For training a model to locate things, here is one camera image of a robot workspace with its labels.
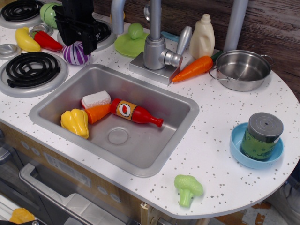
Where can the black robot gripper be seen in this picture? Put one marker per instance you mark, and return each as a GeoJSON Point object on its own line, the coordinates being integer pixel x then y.
{"type": "Point", "coordinates": [79, 10]}

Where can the green toy broccoli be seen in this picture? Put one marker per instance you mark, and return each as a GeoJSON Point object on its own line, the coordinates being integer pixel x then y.
{"type": "Point", "coordinates": [188, 187]}

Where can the stainless steel pot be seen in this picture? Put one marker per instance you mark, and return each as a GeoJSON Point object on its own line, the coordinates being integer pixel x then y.
{"type": "Point", "coordinates": [241, 70]}

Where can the purple toy onion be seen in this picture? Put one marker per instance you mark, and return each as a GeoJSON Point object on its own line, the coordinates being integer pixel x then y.
{"type": "Point", "coordinates": [74, 54]}

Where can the black back right burner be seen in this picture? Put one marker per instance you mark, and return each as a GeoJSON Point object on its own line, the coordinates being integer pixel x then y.
{"type": "Point", "coordinates": [101, 29]}

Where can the silver stove knob middle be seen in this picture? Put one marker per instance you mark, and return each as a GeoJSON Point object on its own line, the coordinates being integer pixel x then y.
{"type": "Point", "coordinates": [42, 27]}

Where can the silver stove knob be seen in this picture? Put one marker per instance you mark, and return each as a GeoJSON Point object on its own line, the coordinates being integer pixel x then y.
{"type": "Point", "coordinates": [42, 27]}
{"type": "Point", "coordinates": [9, 51]}

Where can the red toy chili pepper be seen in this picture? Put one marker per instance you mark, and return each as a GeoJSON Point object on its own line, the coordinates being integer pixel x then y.
{"type": "Point", "coordinates": [46, 41]}

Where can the green toy cabbage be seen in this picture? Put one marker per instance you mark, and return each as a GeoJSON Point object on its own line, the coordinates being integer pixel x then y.
{"type": "Point", "coordinates": [48, 15]}

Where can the yellow toy banana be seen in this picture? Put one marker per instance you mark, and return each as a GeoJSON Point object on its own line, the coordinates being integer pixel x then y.
{"type": "Point", "coordinates": [25, 41]}

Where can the green lettuce leaf toy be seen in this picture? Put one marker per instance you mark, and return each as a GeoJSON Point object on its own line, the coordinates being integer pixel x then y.
{"type": "Point", "coordinates": [132, 43]}

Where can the black front stove burner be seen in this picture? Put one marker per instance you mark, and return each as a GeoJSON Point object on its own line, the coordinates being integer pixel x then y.
{"type": "Point", "coordinates": [32, 74]}

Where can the black back left burner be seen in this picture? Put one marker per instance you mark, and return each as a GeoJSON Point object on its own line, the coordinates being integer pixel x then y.
{"type": "Point", "coordinates": [20, 13]}

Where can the silver stove knob front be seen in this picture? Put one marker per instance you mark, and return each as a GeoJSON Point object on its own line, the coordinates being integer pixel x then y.
{"type": "Point", "coordinates": [9, 51]}

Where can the orange carrot piece toy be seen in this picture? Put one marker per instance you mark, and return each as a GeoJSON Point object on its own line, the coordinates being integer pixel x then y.
{"type": "Point", "coordinates": [97, 112]}

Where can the yellow toy bell pepper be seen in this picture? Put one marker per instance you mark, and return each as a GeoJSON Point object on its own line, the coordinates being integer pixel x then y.
{"type": "Point", "coordinates": [76, 121]}

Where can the red ketchup bottle toy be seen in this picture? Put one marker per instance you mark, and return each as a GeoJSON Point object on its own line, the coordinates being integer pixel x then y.
{"type": "Point", "coordinates": [133, 112]}

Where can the silver toy faucet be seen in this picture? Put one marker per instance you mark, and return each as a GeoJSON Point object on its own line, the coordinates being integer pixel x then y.
{"type": "Point", "coordinates": [157, 62]}

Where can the blue toy utensil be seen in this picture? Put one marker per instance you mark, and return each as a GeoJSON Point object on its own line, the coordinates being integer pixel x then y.
{"type": "Point", "coordinates": [170, 36]}

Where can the silver sink basin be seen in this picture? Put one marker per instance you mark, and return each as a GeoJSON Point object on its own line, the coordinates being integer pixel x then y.
{"type": "Point", "coordinates": [140, 149]}

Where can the cream toy bottle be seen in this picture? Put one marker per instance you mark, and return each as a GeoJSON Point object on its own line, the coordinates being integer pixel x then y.
{"type": "Point", "coordinates": [202, 42]}

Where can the orange toy carrot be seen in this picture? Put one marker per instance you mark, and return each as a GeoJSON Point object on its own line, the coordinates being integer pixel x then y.
{"type": "Point", "coordinates": [198, 67]}

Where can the blue plastic bowl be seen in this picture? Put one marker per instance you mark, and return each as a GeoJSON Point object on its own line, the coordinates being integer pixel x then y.
{"type": "Point", "coordinates": [235, 141]}

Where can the yellow toy on floor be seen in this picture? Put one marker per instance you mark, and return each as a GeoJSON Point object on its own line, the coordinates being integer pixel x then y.
{"type": "Point", "coordinates": [21, 215]}

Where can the green toy can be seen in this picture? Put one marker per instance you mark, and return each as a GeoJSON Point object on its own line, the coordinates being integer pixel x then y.
{"type": "Point", "coordinates": [262, 133]}

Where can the grey vertical post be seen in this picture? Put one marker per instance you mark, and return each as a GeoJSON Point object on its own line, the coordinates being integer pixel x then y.
{"type": "Point", "coordinates": [238, 13]}

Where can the grey oven door handle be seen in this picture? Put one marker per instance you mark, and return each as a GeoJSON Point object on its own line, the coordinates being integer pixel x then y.
{"type": "Point", "coordinates": [67, 203]}

